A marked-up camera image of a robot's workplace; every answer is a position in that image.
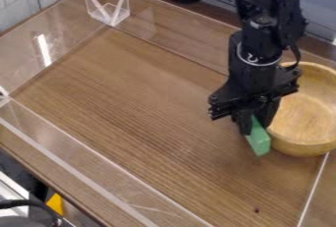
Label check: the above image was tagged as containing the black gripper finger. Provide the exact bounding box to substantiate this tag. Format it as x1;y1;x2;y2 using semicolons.
231;109;252;136
260;99;281;128

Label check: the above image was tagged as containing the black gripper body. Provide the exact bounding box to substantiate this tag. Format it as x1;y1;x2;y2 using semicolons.
209;31;301;121

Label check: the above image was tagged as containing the green rectangular block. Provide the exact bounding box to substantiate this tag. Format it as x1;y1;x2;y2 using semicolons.
245;117;272;156

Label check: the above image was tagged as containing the brown wooden bowl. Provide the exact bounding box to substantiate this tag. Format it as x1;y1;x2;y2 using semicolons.
268;62;336;157

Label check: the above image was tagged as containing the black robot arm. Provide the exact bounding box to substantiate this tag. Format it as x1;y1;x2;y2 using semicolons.
172;0;307;136

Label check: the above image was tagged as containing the yellow sticker label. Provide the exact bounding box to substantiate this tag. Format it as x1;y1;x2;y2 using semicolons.
45;193;64;215

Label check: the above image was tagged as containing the clear acrylic tray wall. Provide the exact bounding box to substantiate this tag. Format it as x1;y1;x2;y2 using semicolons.
0;0;336;227

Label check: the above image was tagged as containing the clear acrylic corner bracket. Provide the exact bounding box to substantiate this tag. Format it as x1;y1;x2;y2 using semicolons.
85;0;129;27

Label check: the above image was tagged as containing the black cable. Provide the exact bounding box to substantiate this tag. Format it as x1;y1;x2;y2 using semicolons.
0;199;63;227

